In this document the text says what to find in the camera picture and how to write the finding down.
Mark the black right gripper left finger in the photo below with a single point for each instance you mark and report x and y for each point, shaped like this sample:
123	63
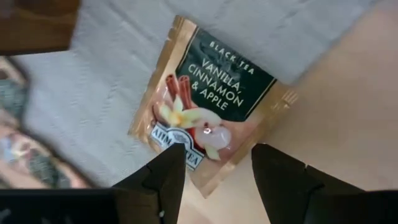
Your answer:
155	193

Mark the wooden tea organizer box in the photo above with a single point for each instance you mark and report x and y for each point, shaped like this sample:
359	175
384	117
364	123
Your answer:
31	31

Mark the grey woven placemat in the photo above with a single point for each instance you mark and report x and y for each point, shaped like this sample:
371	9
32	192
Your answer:
109	93

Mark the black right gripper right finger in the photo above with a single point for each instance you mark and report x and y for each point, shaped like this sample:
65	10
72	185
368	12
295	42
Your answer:
286	186

